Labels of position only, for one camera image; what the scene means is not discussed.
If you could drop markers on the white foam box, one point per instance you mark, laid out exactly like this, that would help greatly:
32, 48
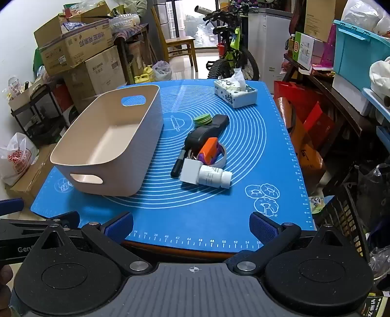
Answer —
349, 94

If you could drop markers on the large wrapped cardboard box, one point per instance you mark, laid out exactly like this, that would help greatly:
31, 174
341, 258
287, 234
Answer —
100, 76

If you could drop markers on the orange and purple plastic tool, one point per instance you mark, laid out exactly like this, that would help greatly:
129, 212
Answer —
208, 147

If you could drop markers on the pale purple plastic bag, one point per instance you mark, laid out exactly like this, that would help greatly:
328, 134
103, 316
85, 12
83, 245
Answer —
162, 70

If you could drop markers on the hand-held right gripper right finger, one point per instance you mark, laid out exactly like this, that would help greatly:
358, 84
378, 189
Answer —
262, 227

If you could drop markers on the wooden chair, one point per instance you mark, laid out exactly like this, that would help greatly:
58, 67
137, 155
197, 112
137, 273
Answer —
179, 41

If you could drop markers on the white patterned tissue box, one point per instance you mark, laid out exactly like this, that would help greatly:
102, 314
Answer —
236, 93

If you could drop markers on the blue silicone baking mat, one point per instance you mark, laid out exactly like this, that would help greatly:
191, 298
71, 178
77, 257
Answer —
213, 207

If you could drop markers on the dark wooden side table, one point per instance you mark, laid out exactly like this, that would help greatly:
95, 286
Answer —
131, 39

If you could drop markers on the green and black bicycle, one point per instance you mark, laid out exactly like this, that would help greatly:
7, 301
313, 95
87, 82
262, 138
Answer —
234, 51

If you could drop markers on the red bucket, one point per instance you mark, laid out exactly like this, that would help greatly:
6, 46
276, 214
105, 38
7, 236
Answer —
221, 49

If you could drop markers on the black remote control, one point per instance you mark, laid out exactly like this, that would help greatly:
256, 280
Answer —
207, 129

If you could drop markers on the dark wooden shelf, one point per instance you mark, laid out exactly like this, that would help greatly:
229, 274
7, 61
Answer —
335, 103

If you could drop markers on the white pill bottle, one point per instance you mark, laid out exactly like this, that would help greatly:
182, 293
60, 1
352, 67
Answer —
214, 177

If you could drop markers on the red paper bag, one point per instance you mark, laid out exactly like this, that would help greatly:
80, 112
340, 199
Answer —
292, 94

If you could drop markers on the red and white appliance box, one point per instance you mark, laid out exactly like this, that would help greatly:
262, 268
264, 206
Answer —
62, 97

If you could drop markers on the white plastic bag red print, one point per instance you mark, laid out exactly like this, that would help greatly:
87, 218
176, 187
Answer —
16, 158

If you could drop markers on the tall brown cardboard box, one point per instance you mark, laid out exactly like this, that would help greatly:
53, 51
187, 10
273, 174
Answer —
320, 18

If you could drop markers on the beige plastic basket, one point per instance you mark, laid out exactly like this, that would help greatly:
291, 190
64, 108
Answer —
106, 143

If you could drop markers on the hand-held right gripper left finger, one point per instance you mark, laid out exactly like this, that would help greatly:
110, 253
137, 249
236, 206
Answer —
119, 227

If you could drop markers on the black plastic crate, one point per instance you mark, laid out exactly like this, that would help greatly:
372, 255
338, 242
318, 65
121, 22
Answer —
344, 213

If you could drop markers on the cardboard tray of small items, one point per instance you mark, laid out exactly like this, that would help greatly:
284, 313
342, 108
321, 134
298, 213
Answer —
23, 94

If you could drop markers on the green round lids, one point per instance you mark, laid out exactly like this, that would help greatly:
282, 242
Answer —
202, 119

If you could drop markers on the clear tape roll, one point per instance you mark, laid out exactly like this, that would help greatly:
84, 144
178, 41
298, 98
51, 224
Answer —
222, 154

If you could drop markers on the black marker pen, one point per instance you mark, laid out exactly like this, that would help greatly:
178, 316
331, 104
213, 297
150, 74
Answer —
178, 164

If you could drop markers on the person's left hand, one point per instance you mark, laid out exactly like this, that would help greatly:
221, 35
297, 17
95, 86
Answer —
6, 282

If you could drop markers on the yellow plastic jugs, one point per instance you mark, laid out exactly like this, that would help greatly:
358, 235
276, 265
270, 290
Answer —
144, 75

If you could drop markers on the black metal rack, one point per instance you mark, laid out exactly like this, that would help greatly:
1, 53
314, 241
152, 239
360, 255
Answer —
39, 122

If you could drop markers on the white cloth bundle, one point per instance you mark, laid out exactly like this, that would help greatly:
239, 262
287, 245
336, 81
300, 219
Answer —
379, 79

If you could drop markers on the green and white box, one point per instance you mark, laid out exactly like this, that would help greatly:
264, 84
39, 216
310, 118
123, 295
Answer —
306, 48

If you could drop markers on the white charger plug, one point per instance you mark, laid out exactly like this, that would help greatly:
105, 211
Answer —
189, 172

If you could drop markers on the open printed cardboard box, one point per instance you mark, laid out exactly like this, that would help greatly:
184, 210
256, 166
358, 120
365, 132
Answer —
73, 45

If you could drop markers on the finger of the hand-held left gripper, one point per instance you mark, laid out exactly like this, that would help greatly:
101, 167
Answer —
68, 218
12, 205

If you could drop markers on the small snack packet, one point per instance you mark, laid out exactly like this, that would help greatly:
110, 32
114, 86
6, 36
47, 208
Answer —
317, 203

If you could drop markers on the teal storage bin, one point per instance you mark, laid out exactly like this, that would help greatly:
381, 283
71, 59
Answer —
356, 55

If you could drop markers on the orange brown cardboard box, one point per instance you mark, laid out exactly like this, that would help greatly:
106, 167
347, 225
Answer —
307, 155

